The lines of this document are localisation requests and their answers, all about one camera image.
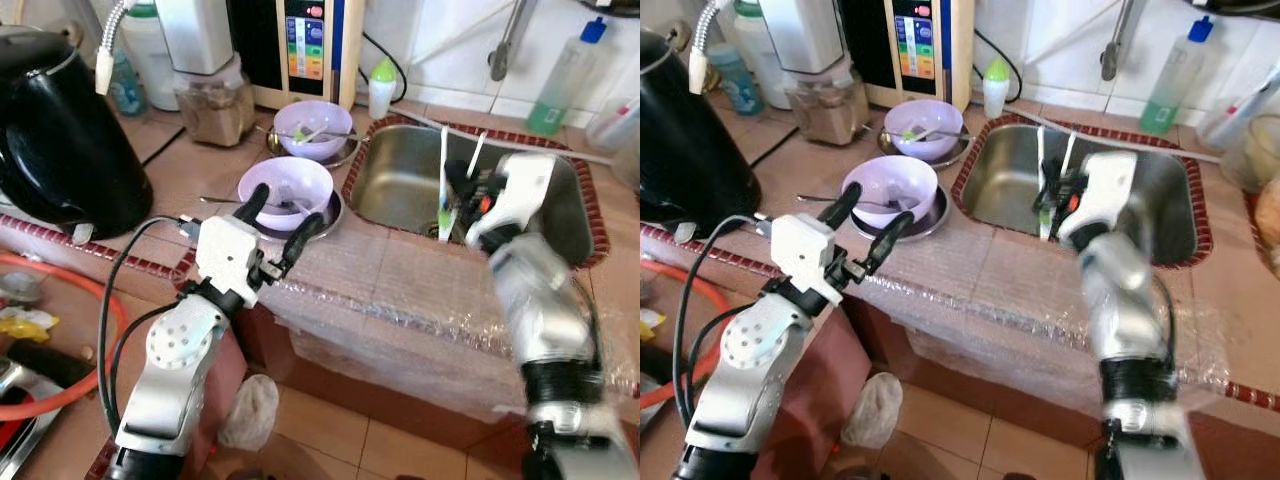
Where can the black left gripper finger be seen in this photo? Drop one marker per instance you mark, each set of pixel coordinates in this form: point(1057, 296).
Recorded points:
point(254, 203)
point(300, 238)
point(845, 205)
point(890, 237)

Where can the white utensil with green tip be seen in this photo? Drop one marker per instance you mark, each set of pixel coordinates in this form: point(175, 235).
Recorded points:
point(1043, 185)
point(444, 180)

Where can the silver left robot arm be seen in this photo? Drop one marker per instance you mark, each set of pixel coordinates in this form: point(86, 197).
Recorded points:
point(750, 360)
point(175, 360)

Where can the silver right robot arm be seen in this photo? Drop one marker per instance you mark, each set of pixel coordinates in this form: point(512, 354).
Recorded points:
point(1130, 310)
point(540, 310)

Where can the round metal plate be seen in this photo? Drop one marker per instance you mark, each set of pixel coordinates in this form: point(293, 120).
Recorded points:
point(958, 152)
point(352, 152)
point(335, 212)
point(940, 215)

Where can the lilac plastic bowl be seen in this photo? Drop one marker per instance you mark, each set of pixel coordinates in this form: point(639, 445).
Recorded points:
point(895, 175)
point(935, 115)
point(325, 115)
point(290, 175)

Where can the stainless steel sink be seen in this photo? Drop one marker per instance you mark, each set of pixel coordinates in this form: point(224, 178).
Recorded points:
point(400, 185)
point(1000, 185)

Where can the thin white pipe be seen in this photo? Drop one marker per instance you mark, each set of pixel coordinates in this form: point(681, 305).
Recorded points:
point(540, 146)
point(1150, 146)

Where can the white spoon with green end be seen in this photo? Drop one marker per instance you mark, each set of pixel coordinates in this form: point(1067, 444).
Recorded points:
point(310, 133)
point(918, 133)

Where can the white blender with brown powder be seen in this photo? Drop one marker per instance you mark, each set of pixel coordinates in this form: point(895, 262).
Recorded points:
point(828, 108)
point(212, 105)

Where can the clear bubble wrap sheet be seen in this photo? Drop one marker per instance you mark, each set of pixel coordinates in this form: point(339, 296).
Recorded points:
point(1000, 290)
point(400, 290)

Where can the small white bottle green cap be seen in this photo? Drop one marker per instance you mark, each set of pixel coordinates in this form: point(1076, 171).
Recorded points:
point(994, 92)
point(381, 92)

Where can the green dish soap bottle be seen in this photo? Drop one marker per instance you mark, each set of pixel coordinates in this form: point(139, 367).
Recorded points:
point(560, 90)
point(1172, 90)

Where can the white crumpled cloth bundle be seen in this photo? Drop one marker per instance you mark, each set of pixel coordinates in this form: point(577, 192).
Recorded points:
point(872, 410)
point(250, 412)

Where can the small teal plastic bottle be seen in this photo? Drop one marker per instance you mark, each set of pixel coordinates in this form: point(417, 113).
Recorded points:
point(128, 90)
point(738, 88)

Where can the black water ionizer, wood trim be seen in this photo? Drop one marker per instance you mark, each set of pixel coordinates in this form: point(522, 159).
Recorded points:
point(300, 50)
point(910, 50)

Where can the black electric kettle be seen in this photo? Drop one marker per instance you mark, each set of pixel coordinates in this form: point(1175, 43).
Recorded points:
point(690, 150)
point(60, 140)

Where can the white jar with green lid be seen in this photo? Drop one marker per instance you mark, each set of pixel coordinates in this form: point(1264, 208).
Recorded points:
point(150, 55)
point(760, 45)

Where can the yellow packet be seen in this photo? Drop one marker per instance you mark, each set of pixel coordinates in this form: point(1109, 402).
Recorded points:
point(650, 322)
point(25, 325)

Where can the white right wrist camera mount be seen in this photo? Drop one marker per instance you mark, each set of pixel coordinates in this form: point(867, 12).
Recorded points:
point(1105, 190)
point(522, 190)

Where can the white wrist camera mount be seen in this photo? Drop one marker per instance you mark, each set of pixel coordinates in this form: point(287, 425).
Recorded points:
point(1105, 190)
point(802, 250)
point(522, 190)
point(225, 248)

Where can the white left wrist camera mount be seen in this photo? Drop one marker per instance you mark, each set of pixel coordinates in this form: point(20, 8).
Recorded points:
point(802, 250)
point(225, 248)

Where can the metal wall tap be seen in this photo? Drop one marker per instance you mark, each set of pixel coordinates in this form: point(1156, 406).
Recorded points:
point(506, 45)
point(1118, 45)

